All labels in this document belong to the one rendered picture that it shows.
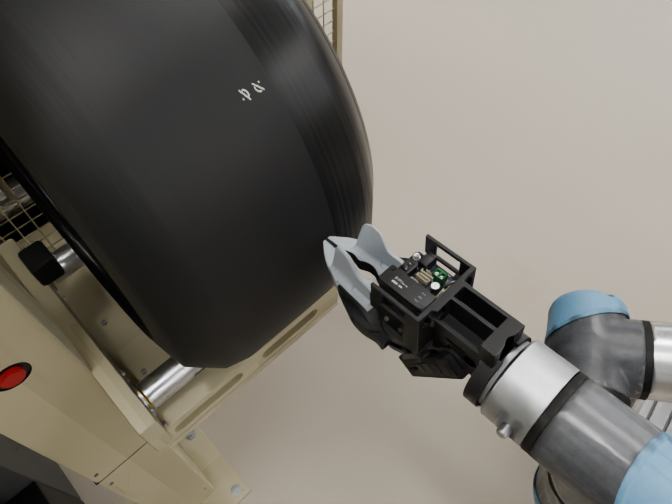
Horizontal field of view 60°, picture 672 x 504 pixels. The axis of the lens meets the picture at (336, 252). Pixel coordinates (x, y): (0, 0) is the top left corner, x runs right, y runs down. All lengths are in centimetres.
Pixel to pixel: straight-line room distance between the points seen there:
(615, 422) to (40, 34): 50
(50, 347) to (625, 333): 63
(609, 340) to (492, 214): 160
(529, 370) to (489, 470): 135
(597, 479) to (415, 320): 16
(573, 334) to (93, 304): 79
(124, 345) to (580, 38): 244
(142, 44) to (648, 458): 47
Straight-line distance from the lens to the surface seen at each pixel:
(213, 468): 177
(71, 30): 51
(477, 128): 242
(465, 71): 265
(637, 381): 60
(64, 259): 102
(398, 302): 46
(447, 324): 48
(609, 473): 45
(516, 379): 46
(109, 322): 107
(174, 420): 91
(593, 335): 59
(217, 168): 49
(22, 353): 76
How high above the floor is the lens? 171
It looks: 59 degrees down
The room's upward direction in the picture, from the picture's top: straight up
